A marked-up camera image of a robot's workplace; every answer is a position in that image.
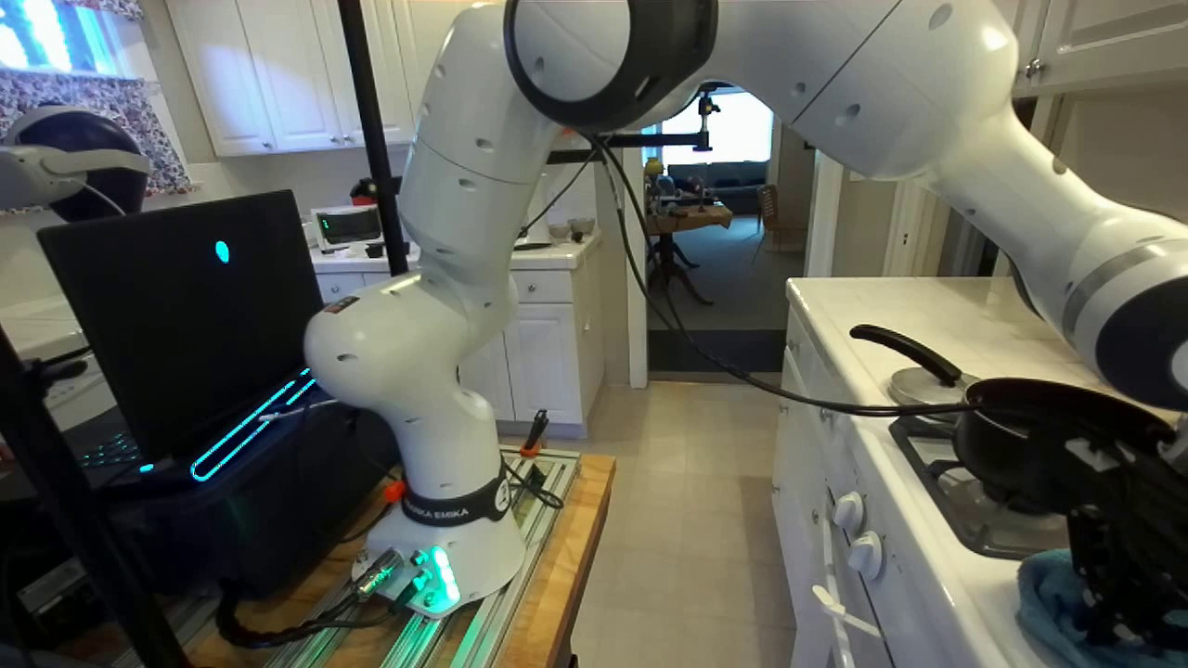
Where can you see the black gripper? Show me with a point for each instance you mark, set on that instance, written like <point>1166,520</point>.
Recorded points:
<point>1145,532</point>

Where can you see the blue terry towel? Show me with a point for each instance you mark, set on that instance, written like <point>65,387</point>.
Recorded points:
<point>1052,611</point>

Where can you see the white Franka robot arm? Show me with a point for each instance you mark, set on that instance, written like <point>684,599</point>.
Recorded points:
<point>865,74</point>

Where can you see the white gas stove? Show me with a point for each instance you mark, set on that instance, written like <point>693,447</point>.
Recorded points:
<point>940,614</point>

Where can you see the large black stove grate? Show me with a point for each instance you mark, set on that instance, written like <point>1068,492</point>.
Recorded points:
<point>952,486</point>

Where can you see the white stove knob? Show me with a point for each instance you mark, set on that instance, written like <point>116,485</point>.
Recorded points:
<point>849,510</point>
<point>865,555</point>

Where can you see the white cabinet above stove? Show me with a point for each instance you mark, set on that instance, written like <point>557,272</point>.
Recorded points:
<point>1116,40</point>

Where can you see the grey round lid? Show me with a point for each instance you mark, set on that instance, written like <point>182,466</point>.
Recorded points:
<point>922,395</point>

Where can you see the white counter cabinet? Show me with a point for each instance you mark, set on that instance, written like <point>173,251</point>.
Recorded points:
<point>940,317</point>

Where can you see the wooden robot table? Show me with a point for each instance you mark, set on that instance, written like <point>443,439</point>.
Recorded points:
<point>569,581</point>

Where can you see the wooden side table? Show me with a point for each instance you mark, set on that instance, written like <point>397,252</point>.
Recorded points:
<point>687,216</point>

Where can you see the bright window behind doorway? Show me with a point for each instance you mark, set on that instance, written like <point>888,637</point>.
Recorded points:
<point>737,132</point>

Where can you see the small black counter appliance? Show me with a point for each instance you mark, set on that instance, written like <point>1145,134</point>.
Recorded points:
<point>348,225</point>

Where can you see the black case under laptop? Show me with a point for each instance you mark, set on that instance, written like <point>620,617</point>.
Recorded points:
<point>246,520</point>

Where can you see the black vertical stand pole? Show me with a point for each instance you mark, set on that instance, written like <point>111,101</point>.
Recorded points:
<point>374,134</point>

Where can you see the white upper kitchen cabinets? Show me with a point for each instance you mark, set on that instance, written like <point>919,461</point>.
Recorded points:
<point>311,74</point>

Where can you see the black laptop with cyan lights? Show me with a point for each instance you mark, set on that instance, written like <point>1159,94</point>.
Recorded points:
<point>188,322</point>

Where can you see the black tripod leg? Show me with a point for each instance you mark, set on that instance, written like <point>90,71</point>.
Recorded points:
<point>74,520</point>

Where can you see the white headset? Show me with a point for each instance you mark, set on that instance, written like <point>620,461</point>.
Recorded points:
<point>48,177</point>

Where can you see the bright kitchen window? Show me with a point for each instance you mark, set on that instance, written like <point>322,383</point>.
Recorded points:
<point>61,31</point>

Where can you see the aluminium base plate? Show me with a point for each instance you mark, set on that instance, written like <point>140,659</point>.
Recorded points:
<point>494,631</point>

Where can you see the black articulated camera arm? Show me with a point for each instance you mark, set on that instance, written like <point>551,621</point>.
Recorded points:
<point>631,146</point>

